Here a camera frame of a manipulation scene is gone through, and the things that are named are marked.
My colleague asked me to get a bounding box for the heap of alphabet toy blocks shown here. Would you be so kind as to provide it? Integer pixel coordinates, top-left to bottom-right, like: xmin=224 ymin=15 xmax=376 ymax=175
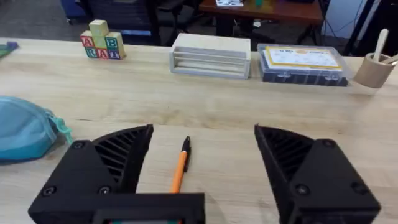
xmin=79 ymin=19 xmax=127 ymax=60

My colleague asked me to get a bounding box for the green board with blocks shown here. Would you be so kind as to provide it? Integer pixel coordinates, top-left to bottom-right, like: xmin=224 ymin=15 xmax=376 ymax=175
xmin=0 ymin=41 xmax=20 ymax=60

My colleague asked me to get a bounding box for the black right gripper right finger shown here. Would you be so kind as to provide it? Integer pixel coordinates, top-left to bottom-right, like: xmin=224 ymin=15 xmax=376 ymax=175
xmin=254 ymin=124 xmax=382 ymax=224

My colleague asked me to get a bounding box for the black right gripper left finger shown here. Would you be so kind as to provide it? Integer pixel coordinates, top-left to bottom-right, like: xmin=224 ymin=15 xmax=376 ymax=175
xmin=27 ymin=124 xmax=155 ymax=224

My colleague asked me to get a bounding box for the white wooden slotted box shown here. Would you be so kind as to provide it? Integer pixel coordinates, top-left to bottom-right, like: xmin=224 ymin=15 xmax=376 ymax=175
xmin=169 ymin=32 xmax=252 ymax=80

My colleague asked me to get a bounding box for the clear plastic box with label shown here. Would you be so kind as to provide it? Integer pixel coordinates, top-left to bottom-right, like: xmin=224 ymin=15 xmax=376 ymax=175
xmin=256 ymin=43 xmax=351 ymax=88

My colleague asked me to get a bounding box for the orange pen with black cap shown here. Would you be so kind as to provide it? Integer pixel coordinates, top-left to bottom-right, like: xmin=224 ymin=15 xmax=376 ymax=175
xmin=169 ymin=136 xmax=192 ymax=194

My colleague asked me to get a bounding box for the tan round cup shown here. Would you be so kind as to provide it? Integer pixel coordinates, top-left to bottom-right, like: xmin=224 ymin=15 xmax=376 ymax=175
xmin=353 ymin=52 xmax=396 ymax=89

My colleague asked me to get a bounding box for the brown wooden desk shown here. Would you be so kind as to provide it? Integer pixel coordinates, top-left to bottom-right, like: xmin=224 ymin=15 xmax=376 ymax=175
xmin=198 ymin=0 xmax=324 ymax=26

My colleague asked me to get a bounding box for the teal soft zip bag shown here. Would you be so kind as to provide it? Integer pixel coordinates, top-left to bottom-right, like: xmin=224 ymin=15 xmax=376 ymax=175
xmin=0 ymin=95 xmax=74 ymax=165

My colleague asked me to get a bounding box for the pale wooden spoon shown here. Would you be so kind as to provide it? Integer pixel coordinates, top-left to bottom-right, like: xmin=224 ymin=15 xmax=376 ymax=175
xmin=372 ymin=28 xmax=390 ymax=63

